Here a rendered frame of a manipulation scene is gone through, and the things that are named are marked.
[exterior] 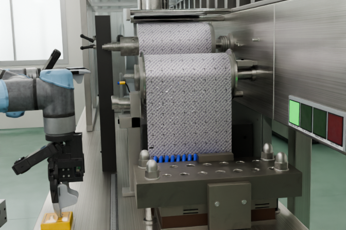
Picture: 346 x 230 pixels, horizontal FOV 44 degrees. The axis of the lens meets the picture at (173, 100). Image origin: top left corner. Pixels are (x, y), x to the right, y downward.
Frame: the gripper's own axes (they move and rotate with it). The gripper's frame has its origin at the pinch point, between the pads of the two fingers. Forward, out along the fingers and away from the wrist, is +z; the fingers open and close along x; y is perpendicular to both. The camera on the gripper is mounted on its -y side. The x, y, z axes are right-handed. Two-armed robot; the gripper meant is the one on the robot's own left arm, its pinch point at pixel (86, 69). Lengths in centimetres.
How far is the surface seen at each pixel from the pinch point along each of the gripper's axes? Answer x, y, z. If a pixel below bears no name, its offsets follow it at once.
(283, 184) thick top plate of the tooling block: 103, 9, 28
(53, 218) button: 82, 20, -24
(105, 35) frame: 37.0, -18.9, 0.1
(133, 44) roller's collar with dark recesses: 44.5, -16.7, 7.6
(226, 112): 80, -2, 24
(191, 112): 77, -2, 15
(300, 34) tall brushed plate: 103, -27, 28
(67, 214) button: 81, 20, -20
